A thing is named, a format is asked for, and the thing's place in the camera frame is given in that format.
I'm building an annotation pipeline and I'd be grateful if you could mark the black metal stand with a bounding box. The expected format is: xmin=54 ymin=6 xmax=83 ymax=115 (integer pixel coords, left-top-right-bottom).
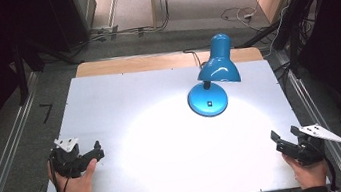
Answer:
xmin=229 ymin=0 xmax=341 ymax=84

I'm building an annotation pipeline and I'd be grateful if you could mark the person's left hand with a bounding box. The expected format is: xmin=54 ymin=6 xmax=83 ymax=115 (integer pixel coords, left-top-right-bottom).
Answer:
xmin=45 ymin=152 xmax=102 ymax=192

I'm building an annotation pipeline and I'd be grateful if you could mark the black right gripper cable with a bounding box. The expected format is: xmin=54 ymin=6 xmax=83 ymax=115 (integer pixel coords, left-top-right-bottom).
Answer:
xmin=323 ymin=153 xmax=339 ymax=192

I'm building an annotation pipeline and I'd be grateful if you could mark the person's right hand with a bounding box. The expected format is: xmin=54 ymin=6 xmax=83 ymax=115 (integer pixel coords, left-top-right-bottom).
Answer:
xmin=282 ymin=147 xmax=332 ymax=192

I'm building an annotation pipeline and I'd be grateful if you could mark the bundle of floor cables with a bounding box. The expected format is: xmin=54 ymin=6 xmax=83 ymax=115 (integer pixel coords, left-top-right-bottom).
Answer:
xmin=58 ymin=0 xmax=180 ymax=59

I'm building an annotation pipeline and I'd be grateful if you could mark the blue desk lamp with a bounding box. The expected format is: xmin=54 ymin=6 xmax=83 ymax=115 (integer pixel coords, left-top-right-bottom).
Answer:
xmin=179 ymin=30 xmax=246 ymax=120

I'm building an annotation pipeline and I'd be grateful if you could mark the black cabinet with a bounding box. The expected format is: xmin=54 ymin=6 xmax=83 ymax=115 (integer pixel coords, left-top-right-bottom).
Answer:
xmin=45 ymin=0 xmax=104 ymax=56

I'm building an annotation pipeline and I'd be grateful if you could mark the white floor cable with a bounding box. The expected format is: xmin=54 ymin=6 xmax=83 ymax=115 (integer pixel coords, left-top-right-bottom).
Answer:
xmin=219 ymin=3 xmax=263 ymax=37

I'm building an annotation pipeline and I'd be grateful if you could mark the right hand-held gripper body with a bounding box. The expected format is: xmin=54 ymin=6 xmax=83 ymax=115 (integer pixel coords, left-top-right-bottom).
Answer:
xmin=272 ymin=119 xmax=341 ymax=171

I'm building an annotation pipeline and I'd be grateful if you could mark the black lamp cable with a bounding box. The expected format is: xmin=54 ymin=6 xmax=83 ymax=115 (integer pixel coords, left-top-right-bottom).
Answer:
xmin=182 ymin=47 xmax=205 ymax=72

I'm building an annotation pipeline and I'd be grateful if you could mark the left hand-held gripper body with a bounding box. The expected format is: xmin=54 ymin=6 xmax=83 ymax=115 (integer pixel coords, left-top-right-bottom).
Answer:
xmin=46 ymin=133 xmax=101 ymax=181

